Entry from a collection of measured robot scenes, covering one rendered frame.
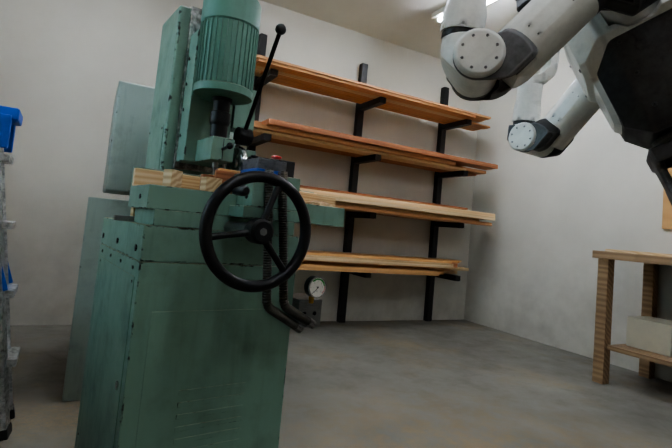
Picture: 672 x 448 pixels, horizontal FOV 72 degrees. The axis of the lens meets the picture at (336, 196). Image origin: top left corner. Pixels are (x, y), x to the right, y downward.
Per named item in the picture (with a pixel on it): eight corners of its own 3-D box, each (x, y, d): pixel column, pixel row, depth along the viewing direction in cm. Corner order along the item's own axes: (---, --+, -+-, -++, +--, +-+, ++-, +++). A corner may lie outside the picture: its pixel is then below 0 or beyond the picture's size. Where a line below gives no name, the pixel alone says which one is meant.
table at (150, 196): (155, 208, 105) (158, 182, 105) (126, 206, 130) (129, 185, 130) (363, 229, 140) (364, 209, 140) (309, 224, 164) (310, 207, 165)
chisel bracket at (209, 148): (209, 164, 134) (212, 135, 134) (193, 166, 145) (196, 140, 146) (233, 167, 138) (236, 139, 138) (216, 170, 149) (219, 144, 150)
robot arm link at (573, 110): (555, 172, 127) (616, 103, 116) (530, 165, 119) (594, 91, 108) (526, 147, 134) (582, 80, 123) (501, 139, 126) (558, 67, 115)
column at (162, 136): (152, 222, 146) (179, 3, 152) (136, 219, 165) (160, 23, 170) (220, 227, 159) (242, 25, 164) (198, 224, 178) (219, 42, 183)
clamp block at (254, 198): (249, 206, 118) (253, 171, 119) (228, 205, 129) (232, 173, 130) (299, 211, 127) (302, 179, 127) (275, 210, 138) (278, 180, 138)
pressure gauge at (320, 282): (307, 305, 131) (310, 276, 132) (300, 302, 135) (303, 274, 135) (325, 304, 135) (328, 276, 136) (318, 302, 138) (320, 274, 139)
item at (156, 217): (152, 225, 113) (154, 209, 114) (133, 221, 131) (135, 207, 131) (293, 236, 136) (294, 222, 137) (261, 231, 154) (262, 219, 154)
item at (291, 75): (206, 341, 311) (244, -3, 328) (190, 323, 361) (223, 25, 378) (495, 332, 437) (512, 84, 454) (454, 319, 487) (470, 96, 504)
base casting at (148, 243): (138, 261, 111) (142, 224, 112) (99, 243, 158) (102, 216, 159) (297, 267, 137) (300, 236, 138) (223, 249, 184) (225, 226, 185)
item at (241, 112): (232, 127, 161) (237, 85, 162) (222, 130, 168) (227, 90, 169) (254, 132, 166) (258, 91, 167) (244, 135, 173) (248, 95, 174)
